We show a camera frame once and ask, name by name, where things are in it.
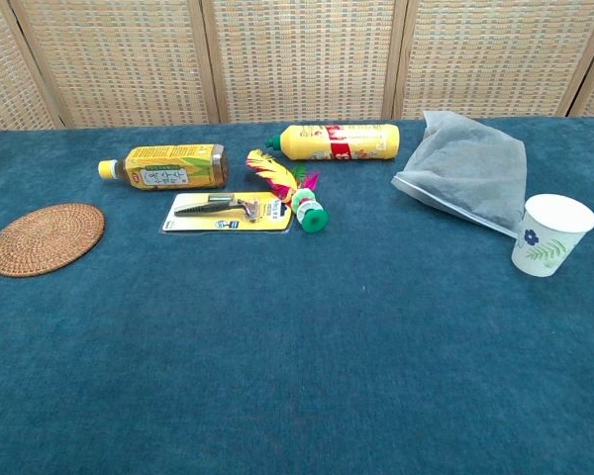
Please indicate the white floral paper cup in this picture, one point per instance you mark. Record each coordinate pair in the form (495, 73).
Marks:
(549, 237)

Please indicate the round woven rattan coaster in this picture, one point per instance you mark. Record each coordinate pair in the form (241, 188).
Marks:
(44, 240)

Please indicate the colourful feather shuttlecock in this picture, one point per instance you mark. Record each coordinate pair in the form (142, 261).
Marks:
(282, 183)

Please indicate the razor in yellow blister pack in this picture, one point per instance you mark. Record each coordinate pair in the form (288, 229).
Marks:
(227, 213)

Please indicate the yellow squeeze bottle, red label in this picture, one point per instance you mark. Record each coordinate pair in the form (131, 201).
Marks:
(341, 142)

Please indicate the blue table cloth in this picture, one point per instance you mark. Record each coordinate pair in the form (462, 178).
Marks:
(297, 346)

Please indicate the tea bottle with yellow label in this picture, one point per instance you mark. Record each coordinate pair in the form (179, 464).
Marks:
(178, 165)

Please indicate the woven wood-framed folding screen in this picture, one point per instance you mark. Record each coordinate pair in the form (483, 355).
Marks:
(297, 54)

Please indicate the grey translucent zip bag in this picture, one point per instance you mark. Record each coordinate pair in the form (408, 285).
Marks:
(470, 168)

